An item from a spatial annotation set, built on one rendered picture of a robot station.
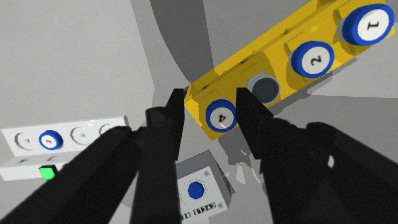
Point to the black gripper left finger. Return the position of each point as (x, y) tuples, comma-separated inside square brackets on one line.
[(85, 190)]

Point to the grey key housing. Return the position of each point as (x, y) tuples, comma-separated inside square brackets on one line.
[(202, 190)]

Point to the yellow rack with four tubes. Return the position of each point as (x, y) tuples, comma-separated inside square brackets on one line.
[(269, 53)]

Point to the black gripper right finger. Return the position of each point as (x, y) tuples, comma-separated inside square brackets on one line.
[(294, 162)]

